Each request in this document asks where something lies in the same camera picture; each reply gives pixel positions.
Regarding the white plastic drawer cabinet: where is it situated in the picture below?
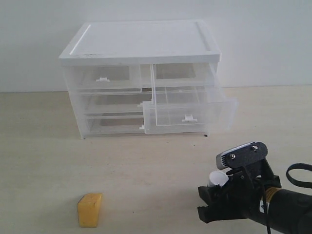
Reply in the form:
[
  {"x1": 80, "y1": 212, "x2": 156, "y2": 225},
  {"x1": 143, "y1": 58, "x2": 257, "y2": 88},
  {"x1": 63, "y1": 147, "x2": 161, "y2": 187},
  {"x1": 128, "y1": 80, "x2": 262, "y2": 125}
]
[{"x1": 59, "y1": 19, "x2": 221, "y2": 138}]

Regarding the clear middle wide drawer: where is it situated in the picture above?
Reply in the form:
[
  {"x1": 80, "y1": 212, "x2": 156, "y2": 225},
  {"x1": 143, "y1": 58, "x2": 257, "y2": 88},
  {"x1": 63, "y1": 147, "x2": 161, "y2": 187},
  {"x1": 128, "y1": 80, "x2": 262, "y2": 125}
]
[{"x1": 80, "y1": 92, "x2": 152, "y2": 114}]

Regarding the clear bottom wide drawer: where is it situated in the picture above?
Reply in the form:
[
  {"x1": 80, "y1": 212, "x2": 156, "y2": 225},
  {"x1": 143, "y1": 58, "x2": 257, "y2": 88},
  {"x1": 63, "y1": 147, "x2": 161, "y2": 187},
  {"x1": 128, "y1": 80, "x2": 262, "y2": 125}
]
[{"x1": 84, "y1": 115, "x2": 144, "y2": 137}]

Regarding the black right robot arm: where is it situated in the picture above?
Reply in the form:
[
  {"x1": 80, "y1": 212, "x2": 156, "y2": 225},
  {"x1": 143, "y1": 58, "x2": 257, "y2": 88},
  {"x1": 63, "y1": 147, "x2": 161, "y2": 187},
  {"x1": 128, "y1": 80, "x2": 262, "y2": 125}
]
[{"x1": 197, "y1": 159, "x2": 312, "y2": 234}]

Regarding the clear wide drawer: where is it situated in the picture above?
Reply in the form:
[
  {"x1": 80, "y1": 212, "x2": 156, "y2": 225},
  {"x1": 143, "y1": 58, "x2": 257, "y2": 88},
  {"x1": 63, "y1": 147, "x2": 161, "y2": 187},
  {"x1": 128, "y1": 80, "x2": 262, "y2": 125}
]
[
  {"x1": 84, "y1": 115, "x2": 144, "y2": 137},
  {"x1": 80, "y1": 92, "x2": 152, "y2": 114}
]

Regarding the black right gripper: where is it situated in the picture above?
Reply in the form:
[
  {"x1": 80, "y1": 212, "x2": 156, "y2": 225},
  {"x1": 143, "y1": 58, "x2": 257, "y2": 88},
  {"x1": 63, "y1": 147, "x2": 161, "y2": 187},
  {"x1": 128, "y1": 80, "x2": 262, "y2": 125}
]
[{"x1": 197, "y1": 160, "x2": 281, "y2": 223}]

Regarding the white bottle teal label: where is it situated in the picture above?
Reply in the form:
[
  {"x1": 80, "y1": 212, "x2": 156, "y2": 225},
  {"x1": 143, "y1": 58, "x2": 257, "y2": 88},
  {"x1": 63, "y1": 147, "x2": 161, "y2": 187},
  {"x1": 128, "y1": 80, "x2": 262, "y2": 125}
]
[{"x1": 207, "y1": 171, "x2": 229, "y2": 187}]

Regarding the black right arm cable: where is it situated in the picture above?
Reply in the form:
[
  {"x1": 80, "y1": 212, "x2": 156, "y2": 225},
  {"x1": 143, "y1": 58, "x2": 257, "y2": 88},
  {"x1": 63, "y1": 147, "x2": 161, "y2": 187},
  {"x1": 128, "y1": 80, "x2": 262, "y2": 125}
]
[{"x1": 258, "y1": 163, "x2": 312, "y2": 234}]

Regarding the yellow cheese wedge sponge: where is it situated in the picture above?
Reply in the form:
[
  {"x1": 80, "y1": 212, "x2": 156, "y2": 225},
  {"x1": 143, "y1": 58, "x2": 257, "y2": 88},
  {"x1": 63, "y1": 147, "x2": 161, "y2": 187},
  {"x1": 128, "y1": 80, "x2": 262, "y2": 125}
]
[{"x1": 77, "y1": 193, "x2": 102, "y2": 228}]

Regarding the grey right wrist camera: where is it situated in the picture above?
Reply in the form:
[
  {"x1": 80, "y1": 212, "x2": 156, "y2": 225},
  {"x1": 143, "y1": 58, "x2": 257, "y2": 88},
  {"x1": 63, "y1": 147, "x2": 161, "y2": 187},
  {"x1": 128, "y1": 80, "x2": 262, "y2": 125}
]
[{"x1": 216, "y1": 142, "x2": 268, "y2": 170}]

